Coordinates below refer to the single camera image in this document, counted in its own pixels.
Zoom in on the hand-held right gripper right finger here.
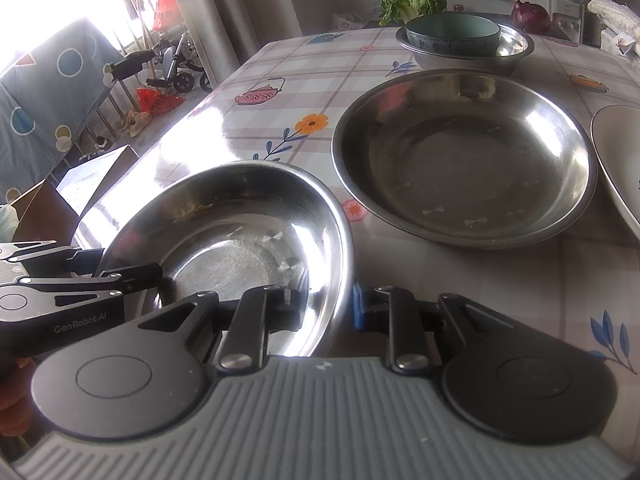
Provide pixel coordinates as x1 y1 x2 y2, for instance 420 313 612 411
351 284 523 375

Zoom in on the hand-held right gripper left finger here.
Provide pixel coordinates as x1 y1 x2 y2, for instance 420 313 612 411
115 284 312 373

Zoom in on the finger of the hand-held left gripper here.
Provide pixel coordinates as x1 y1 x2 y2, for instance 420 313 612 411
0 240 107 277
17 263 164 307

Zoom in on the large steel basin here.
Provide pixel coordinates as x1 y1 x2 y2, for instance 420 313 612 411
95 160 357 358

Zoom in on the steel bowl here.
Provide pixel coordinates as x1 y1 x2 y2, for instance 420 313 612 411
395 22 536 61
397 35 535 78

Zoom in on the teal ceramic bowl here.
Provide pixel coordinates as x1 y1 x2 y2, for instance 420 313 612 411
405 14 502 57

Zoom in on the person's left hand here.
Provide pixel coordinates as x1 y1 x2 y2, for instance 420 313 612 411
0 356 33 441

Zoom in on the cardboard box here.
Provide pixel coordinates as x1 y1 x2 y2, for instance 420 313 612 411
10 144 141 248

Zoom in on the beige shoe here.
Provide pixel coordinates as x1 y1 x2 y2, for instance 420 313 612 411
122 111 152 137

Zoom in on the grey dotted blanket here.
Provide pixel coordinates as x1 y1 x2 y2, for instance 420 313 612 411
0 17 123 206

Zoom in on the red plastic bag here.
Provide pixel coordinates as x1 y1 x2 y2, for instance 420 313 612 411
136 87 187 113

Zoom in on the shallow steel plate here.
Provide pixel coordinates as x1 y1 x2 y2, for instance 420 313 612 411
331 69 599 251

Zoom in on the wheelchair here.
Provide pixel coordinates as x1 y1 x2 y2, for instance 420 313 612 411
105 30 211 93

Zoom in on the orange plastic bag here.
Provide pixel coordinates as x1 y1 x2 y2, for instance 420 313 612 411
152 0 176 31

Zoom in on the beige curtain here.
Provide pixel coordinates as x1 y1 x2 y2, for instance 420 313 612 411
160 0 303 88

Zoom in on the white plastic bag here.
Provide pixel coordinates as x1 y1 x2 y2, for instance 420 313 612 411
332 10 381 31

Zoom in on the white ceramic plate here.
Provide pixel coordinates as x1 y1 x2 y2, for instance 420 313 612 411
590 105 640 241

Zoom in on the napa cabbage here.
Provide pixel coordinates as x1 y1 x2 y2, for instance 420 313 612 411
379 0 447 26

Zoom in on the red onion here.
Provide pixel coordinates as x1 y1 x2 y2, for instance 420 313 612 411
510 0 551 36

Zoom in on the white water dispenser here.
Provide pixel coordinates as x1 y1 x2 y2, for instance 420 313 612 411
547 0 586 43

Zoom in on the white paper bag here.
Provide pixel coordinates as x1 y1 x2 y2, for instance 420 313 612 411
600 27 632 53

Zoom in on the rolled white quilt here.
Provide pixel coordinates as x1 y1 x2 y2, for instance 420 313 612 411
587 0 640 56

